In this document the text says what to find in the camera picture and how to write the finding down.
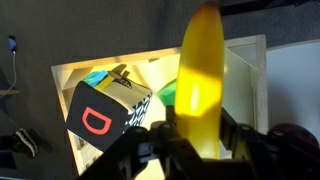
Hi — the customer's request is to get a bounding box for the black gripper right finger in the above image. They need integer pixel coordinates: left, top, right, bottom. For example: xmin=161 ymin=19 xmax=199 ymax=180
xmin=219 ymin=108 xmax=320 ymax=180

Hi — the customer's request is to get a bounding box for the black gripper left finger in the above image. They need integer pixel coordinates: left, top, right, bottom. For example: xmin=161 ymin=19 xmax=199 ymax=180
xmin=78 ymin=106 xmax=201 ymax=180

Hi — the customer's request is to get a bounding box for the yellow banana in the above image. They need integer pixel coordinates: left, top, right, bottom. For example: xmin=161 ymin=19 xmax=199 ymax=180
xmin=174 ymin=0 xmax=226 ymax=160

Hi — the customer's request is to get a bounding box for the wooden crate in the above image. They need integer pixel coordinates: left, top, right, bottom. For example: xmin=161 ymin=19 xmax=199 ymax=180
xmin=50 ymin=34 xmax=269 ymax=177

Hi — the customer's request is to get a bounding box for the dark purple plum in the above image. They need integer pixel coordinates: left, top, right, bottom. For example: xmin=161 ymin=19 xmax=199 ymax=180
xmin=268 ymin=123 xmax=319 ymax=148

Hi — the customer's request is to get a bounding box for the black fabric cube red D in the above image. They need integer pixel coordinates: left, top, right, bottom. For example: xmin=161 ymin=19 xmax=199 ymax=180
xmin=65 ymin=70 xmax=154 ymax=152

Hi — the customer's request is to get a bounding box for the green block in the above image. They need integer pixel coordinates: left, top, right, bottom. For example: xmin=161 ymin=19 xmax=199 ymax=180
xmin=156 ymin=79 xmax=178 ymax=108

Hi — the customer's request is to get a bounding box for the teal block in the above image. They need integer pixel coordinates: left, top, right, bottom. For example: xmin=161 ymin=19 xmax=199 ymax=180
xmin=83 ymin=69 xmax=109 ymax=88

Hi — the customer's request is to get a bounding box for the black striped shoe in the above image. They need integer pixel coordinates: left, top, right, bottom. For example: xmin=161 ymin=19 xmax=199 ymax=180
xmin=11 ymin=128 xmax=43 ymax=158

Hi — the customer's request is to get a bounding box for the black metal bar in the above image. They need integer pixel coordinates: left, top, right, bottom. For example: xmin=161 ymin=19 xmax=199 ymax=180
xmin=219 ymin=0 xmax=320 ymax=16

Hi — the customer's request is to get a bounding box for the blue phone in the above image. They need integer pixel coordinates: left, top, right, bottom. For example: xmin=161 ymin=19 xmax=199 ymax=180
xmin=8 ymin=34 xmax=18 ymax=53

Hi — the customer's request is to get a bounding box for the white charging cable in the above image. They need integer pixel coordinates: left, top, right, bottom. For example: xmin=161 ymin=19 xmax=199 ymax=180
xmin=0 ymin=49 xmax=18 ymax=99

